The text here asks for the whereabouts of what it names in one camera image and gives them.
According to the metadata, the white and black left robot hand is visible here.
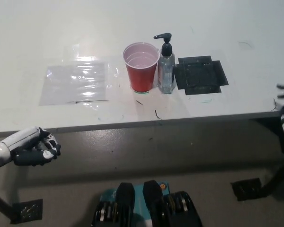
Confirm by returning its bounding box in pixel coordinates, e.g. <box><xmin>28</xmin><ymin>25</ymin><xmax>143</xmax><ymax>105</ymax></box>
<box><xmin>1</xmin><ymin>126</ymin><xmax>62</xmax><ymax>166</ymax></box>

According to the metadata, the clear soap pump bottle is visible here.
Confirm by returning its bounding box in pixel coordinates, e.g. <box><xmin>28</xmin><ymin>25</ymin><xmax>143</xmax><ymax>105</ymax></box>
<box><xmin>153</xmin><ymin>33</ymin><xmax>176</xmax><ymax>95</ymax></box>

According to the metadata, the black and teal robot body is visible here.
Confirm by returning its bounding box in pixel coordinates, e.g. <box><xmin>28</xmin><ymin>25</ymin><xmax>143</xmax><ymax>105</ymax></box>
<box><xmin>92</xmin><ymin>180</ymin><xmax>203</xmax><ymax>227</ymax></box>

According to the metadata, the clear plastic sheet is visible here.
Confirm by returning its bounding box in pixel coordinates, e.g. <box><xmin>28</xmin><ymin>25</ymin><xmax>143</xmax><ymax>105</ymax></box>
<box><xmin>39</xmin><ymin>61</ymin><xmax>109</xmax><ymax>106</ymax></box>

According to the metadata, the black tape patch on table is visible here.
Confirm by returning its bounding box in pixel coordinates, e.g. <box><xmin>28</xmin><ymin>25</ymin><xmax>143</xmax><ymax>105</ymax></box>
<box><xmin>174</xmin><ymin>55</ymin><xmax>229</xmax><ymax>96</ymax></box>

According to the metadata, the red plastic cup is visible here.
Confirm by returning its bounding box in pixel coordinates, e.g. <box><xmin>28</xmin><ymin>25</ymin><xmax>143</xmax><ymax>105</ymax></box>
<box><xmin>122</xmin><ymin>42</ymin><xmax>160</xmax><ymax>93</ymax></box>

